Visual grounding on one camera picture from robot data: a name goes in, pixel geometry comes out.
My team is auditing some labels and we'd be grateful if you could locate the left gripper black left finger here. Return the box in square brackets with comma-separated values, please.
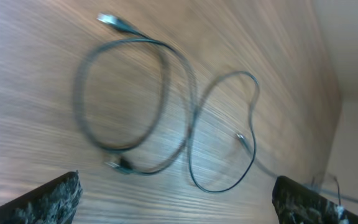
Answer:
[0, 171, 83, 224]

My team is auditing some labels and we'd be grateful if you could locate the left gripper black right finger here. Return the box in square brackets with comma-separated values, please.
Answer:
[272, 175, 358, 224]

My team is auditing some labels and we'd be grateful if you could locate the black cable bundle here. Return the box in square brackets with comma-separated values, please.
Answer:
[73, 12, 260, 194]

